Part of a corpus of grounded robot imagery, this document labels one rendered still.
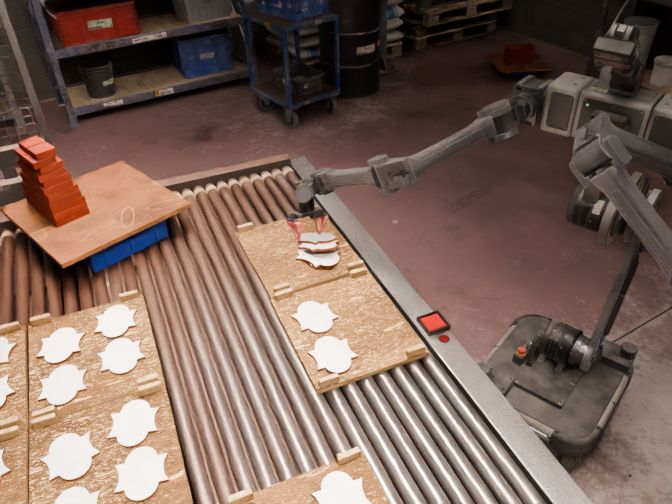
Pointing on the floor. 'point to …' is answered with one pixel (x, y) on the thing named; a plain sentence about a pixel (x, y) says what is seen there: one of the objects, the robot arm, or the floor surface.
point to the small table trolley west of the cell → (268, 91)
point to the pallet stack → (447, 19)
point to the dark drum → (353, 47)
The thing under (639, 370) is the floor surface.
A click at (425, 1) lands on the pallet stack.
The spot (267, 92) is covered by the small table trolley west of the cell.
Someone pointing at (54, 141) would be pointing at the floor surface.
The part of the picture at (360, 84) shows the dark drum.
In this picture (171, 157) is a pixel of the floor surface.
